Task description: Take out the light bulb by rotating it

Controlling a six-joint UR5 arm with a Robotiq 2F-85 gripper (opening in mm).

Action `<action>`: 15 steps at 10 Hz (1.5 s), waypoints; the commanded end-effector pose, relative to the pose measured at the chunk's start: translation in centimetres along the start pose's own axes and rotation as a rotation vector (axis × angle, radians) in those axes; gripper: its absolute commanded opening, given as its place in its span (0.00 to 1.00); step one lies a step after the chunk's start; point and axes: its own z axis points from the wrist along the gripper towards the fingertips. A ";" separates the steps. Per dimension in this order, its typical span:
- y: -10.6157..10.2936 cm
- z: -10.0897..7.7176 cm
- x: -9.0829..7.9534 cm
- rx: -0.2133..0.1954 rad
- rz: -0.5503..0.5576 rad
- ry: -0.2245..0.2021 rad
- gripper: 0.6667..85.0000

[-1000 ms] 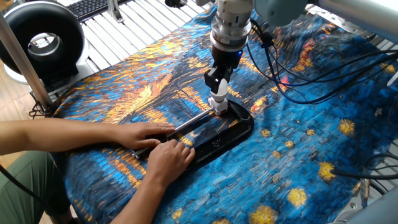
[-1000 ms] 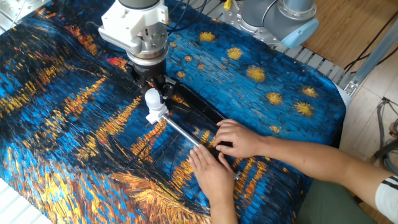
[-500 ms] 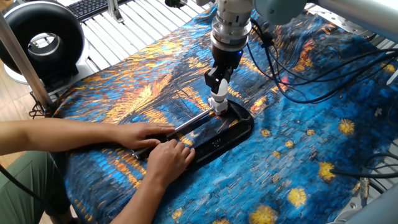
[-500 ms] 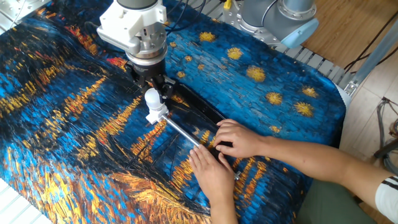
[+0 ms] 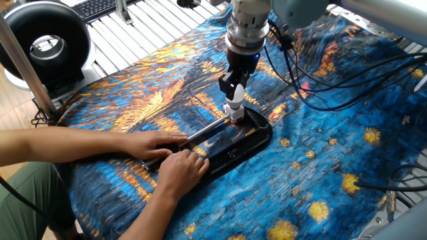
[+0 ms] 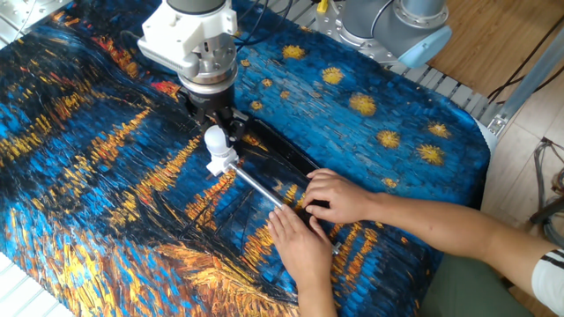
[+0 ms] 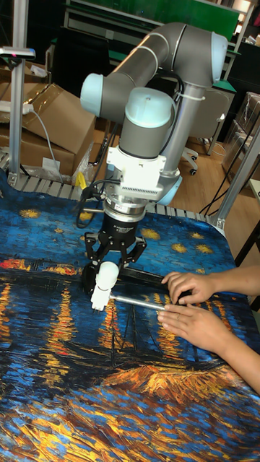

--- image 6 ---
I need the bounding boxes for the person's left hand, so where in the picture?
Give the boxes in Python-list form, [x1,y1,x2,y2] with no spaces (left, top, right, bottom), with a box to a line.
[267,204,336,294]

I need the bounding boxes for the person's right forearm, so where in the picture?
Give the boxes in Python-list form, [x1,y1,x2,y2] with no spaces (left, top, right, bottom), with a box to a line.
[369,191,547,291]

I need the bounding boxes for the dark furniture leg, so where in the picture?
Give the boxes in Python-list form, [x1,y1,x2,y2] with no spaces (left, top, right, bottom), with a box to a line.
[531,195,564,224]

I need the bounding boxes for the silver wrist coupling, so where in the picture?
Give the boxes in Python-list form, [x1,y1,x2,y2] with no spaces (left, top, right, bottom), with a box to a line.
[177,34,239,96]

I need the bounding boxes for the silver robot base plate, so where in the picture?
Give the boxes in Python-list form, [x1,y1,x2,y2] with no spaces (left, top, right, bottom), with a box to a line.
[313,0,400,67]

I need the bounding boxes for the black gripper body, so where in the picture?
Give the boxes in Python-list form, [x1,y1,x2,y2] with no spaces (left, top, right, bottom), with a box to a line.
[184,85,237,114]

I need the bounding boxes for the black C-clamp silver screw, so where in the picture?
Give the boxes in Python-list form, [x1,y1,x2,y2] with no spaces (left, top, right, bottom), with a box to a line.
[227,117,344,257]

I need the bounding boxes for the person's left forearm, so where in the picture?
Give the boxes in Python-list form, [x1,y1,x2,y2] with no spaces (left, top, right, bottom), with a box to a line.
[297,281,338,317]

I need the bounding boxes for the grey hose bundle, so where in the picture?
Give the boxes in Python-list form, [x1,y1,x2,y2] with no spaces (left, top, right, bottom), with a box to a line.
[531,136,564,246]

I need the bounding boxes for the person's right hand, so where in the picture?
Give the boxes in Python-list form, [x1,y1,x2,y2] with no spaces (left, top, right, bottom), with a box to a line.
[301,167,378,225]

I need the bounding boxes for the aluminium frame post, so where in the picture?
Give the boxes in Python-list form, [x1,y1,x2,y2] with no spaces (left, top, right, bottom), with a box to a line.
[486,26,564,137]

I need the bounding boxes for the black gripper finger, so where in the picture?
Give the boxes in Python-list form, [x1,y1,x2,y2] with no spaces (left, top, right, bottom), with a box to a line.
[222,108,250,144]
[191,107,221,131]

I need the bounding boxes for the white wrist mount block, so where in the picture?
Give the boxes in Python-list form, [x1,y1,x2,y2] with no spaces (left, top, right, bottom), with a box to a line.
[137,2,239,79]

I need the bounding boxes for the white striped shirt sleeve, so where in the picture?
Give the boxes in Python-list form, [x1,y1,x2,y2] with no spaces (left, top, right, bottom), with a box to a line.
[531,248,564,316]

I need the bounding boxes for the blue orange painted tablecloth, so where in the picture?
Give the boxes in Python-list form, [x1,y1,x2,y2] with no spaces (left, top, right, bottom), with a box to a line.
[0,0,491,317]

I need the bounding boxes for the green trousers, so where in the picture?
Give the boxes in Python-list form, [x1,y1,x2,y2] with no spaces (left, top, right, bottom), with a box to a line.
[418,253,535,317]

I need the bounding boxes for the black cable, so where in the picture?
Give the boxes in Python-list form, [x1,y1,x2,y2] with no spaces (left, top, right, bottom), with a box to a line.
[233,0,294,48]
[495,63,564,106]
[486,17,564,100]

